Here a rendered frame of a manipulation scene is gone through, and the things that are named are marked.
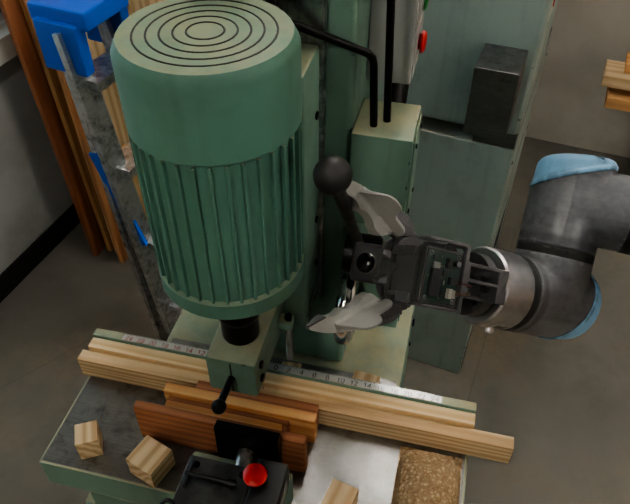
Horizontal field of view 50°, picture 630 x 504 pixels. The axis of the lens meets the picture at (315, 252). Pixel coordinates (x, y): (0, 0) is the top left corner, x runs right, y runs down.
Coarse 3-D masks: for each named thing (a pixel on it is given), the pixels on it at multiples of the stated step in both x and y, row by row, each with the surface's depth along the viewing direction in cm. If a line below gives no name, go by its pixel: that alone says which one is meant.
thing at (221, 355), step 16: (272, 320) 94; (272, 336) 95; (208, 352) 89; (224, 352) 89; (240, 352) 89; (256, 352) 89; (272, 352) 97; (208, 368) 90; (224, 368) 90; (240, 368) 89; (256, 368) 89; (224, 384) 92; (240, 384) 91; (256, 384) 91
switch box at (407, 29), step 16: (384, 0) 83; (400, 0) 83; (416, 0) 82; (384, 16) 85; (400, 16) 84; (416, 16) 84; (384, 32) 86; (400, 32) 86; (416, 32) 86; (368, 48) 88; (384, 48) 88; (400, 48) 87; (416, 48) 89; (368, 64) 90; (384, 64) 89; (400, 64) 89; (400, 80) 90
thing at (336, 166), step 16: (320, 160) 58; (336, 160) 57; (320, 176) 57; (336, 176) 57; (352, 176) 59; (336, 192) 58; (352, 224) 75; (352, 240) 84; (368, 240) 93; (352, 256) 93
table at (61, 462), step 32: (96, 384) 106; (128, 384) 106; (96, 416) 102; (128, 416) 102; (64, 448) 98; (128, 448) 98; (192, 448) 98; (320, 448) 98; (352, 448) 98; (384, 448) 98; (416, 448) 98; (64, 480) 99; (96, 480) 96; (128, 480) 94; (320, 480) 94; (352, 480) 94; (384, 480) 94
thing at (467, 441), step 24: (96, 360) 104; (120, 360) 104; (144, 384) 105; (192, 384) 102; (336, 408) 98; (360, 408) 98; (360, 432) 100; (384, 432) 98; (408, 432) 97; (432, 432) 95; (456, 432) 95; (480, 432) 95; (480, 456) 97; (504, 456) 95
